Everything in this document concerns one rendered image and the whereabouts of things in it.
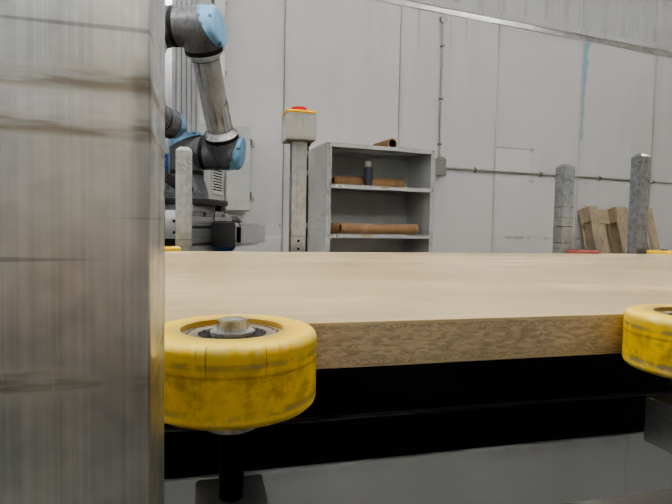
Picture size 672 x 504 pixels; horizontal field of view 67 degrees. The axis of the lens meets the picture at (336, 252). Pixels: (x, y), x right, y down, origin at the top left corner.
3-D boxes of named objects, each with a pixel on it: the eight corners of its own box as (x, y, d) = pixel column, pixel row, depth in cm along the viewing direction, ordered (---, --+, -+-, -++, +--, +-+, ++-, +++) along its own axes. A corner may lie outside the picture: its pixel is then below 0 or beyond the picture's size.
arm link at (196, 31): (211, 159, 188) (175, -1, 154) (251, 160, 187) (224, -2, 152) (202, 176, 179) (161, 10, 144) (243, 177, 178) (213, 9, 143)
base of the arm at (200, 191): (176, 200, 190) (176, 173, 189) (215, 200, 187) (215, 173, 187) (156, 197, 175) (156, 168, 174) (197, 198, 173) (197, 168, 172)
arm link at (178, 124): (149, 111, 138) (128, 101, 127) (189, 111, 137) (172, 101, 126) (149, 140, 139) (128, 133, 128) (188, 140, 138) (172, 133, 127)
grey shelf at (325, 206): (304, 343, 412) (308, 149, 404) (403, 336, 444) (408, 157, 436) (323, 356, 371) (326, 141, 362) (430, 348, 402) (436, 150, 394)
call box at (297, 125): (281, 146, 123) (282, 114, 123) (310, 148, 125) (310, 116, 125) (286, 142, 117) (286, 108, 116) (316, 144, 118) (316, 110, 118)
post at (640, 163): (623, 320, 149) (631, 154, 147) (632, 319, 150) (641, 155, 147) (632, 322, 146) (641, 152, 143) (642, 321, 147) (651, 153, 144)
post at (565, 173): (548, 336, 143) (555, 164, 141) (559, 336, 144) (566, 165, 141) (556, 339, 140) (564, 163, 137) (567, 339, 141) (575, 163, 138)
